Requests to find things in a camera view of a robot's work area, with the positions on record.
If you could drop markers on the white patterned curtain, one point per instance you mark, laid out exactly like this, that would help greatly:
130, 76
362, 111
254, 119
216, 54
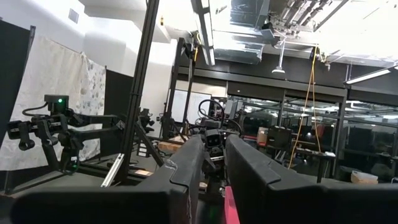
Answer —
56, 81

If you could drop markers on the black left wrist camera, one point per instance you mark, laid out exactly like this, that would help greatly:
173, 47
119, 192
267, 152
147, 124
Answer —
213, 140

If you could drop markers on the white ceiling light bar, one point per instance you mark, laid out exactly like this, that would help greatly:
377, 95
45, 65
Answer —
368, 76

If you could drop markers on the pink plastic basket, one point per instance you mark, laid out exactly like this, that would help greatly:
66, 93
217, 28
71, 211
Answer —
230, 208

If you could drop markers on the aluminium rail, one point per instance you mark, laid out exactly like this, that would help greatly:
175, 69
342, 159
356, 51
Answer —
112, 169

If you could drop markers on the silver ventilation duct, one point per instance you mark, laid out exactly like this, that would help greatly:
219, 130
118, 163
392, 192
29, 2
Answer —
239, 46

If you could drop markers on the white pendant lamp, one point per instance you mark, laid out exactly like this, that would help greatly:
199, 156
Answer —
278, 71

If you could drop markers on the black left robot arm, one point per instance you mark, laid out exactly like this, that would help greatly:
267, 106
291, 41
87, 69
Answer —
214, 123

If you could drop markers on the wooden board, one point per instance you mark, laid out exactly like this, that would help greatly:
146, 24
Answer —
169, 146

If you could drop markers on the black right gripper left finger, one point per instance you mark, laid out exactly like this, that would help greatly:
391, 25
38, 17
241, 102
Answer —
124, 205

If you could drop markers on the black partition panel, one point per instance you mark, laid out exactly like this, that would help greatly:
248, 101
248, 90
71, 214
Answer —
12, 77
116, 93

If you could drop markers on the black frame post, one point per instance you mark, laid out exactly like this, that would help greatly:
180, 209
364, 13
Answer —
140, 77
174, 93

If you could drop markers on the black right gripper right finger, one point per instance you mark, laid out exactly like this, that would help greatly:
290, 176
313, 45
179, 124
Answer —
311, 205

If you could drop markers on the whiteboard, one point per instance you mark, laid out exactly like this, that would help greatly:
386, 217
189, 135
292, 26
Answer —
199, 105

